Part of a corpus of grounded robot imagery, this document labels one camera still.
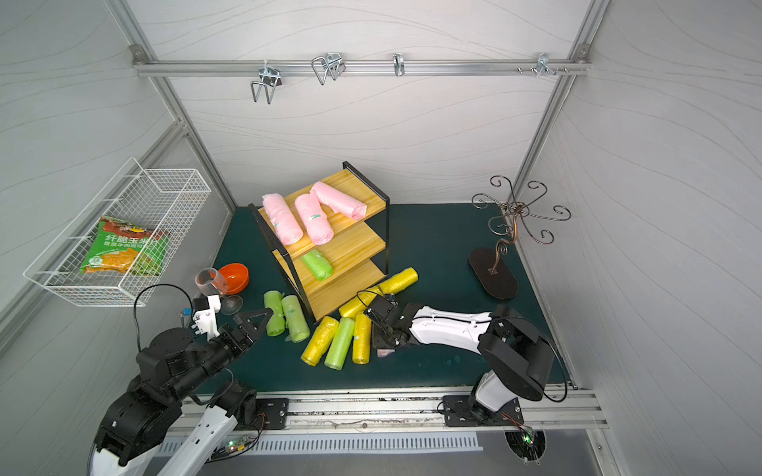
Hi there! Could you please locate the green roll front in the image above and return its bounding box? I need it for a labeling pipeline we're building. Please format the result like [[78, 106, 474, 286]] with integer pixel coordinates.
[[325, 317, 355, 371]]

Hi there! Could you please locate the yellow roll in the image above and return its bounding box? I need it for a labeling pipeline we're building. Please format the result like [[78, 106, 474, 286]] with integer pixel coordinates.
[[352, 313, 372, 365], [301, 317, 339, 367], [378, 268, 419, 295]]

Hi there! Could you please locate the clear plastic goblet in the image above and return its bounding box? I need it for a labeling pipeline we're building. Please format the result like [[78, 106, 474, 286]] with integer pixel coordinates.
[[194, 268, 243, 315]]

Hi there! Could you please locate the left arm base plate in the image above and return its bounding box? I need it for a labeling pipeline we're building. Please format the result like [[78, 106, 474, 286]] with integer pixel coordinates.
[[236, 398, 290, 432]]

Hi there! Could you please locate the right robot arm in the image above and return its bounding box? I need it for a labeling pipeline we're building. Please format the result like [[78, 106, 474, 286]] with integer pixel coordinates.
[[361, 296, 558, 420]]

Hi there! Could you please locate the green roll beside shelf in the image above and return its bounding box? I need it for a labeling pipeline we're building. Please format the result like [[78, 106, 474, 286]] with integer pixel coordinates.
[[282, 296, 311, 343]]

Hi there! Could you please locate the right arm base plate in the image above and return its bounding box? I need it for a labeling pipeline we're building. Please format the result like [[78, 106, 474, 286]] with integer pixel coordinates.
[[436, 395, 525, 428]]

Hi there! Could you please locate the white wire basket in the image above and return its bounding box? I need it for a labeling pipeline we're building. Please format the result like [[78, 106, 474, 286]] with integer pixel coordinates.
[[23, 158, 210, 307]]

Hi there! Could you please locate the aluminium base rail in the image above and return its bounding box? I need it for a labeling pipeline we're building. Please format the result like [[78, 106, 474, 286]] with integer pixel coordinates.
[[257, 387, 609, 434]]

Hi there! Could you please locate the green snack bag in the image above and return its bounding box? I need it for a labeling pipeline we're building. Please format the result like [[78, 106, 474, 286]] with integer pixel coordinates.
[[81, 216, 170, 276]]

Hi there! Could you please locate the green roll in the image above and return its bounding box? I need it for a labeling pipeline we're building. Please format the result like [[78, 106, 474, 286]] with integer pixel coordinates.
[[263, 291, 286, 337], [325, 317, 355, 371], [301, 249, 335, 282], [282, 296, 311, 343]]

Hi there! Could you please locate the wooden three-tier shelf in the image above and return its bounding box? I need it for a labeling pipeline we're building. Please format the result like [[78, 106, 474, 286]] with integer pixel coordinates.
[[248, 159, 392, 322]]

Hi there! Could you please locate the aluminium top rail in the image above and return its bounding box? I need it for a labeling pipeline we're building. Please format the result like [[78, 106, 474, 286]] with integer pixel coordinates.
[[134, 53, 593, 79]]

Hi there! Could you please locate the orange plastic bowl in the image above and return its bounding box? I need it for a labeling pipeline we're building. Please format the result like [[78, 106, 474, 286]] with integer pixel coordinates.
[[219, 263, 250, 296]]

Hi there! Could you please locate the copper wire jewelry stand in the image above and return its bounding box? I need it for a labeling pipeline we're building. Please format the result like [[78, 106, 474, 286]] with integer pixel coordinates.
[[468, 175, 572, 301]]

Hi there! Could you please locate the yellow roll lying diagonal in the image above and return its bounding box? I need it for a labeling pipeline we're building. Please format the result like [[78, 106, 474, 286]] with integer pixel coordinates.
[[339, 287, 382, 319]]

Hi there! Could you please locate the yellow roll upper right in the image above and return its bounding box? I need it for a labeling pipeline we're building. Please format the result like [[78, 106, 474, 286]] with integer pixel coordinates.
[[378, 268, 419, 295]]

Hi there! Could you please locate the metal hook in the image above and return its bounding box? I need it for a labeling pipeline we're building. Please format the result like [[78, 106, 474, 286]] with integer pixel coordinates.
[[311, 53, 346, 85], [250, 63, 282, 104], [392, 53, 405, 77], [516, 53, 569, 77]]

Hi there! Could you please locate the yellow roll front left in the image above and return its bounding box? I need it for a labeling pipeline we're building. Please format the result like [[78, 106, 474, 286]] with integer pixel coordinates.
[[301, 317, 339, 367]]

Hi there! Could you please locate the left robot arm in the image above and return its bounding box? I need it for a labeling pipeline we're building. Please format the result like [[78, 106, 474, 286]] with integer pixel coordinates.
[[87, 309, 288, 475]]

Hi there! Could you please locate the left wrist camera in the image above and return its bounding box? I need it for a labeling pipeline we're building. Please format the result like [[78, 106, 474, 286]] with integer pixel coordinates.
[[181, 296, 221, 340]]

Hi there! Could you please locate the yellow roll front middle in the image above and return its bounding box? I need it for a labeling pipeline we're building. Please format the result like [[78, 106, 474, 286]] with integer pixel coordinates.
[[352, 313, 372, 365]]

